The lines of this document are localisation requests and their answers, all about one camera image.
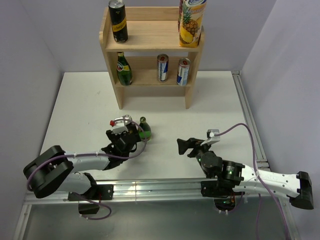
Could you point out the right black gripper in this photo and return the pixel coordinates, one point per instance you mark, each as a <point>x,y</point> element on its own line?
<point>183,145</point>

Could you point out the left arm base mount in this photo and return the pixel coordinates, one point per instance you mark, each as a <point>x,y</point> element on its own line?
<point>93,199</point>

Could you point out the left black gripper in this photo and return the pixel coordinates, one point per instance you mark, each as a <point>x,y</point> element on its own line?
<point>112,137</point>

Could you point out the black can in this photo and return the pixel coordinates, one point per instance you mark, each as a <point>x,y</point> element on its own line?
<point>132,128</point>
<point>118,19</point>

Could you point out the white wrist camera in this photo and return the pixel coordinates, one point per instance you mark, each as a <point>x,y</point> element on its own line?
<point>212,137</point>
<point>119,125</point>

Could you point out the pineapple juice carton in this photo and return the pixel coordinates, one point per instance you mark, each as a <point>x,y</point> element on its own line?
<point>190,19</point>

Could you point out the silver red-top can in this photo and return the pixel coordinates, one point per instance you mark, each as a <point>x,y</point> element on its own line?
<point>183,71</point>
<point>162,67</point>

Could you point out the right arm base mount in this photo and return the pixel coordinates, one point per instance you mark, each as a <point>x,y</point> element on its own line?
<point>225,199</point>

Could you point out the aluminium rail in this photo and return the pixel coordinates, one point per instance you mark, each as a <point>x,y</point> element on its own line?
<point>134,191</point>
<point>260,156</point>

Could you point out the front aluminium rail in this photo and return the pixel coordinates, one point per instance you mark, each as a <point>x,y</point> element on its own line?
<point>134,191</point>

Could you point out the right side aluminium rail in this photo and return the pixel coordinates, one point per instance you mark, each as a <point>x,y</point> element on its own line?
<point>260,156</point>

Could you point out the green glass bottle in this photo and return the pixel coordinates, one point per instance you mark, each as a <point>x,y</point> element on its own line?
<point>124,71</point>
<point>145,130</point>

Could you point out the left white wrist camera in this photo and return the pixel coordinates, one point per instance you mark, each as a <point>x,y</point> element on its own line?
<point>119,125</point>

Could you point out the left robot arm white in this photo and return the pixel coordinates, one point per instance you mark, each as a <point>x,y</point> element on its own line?
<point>59,170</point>

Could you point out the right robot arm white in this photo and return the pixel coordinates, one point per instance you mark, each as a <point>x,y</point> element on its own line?
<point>228,178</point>

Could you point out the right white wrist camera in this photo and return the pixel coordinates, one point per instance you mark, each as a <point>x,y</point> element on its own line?
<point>212,137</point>

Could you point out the wooden two-tier shelf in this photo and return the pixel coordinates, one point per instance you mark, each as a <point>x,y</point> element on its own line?
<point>151,30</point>

